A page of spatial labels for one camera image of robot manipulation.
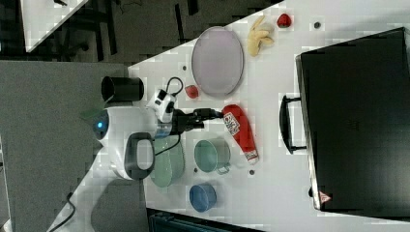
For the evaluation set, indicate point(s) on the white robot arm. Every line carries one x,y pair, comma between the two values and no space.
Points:
127,135

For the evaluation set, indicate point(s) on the red plush strawberry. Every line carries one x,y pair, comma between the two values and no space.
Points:
192,91

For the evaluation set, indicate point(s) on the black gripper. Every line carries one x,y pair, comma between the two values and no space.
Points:
182,122

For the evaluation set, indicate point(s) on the green mug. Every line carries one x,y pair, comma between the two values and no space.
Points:
212,155

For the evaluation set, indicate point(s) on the green spatula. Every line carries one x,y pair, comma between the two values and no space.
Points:
93,111

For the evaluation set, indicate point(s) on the black toaster oven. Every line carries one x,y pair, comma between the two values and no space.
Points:
355,107

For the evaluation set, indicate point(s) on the blue cup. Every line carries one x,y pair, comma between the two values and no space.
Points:
203,197

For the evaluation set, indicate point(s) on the small red strawberry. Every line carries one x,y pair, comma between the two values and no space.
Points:
284,21

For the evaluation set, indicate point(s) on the red plush ketchup bottle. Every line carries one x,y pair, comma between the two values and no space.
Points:
237,123

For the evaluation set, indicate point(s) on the grey round plate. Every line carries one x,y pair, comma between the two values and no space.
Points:
217,62

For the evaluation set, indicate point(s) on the black cylindrical container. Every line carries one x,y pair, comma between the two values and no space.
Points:
122,89

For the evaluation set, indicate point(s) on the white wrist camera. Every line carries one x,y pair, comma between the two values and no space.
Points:
163,105

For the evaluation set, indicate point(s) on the plush peeled banana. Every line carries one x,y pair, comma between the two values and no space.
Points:
259,34

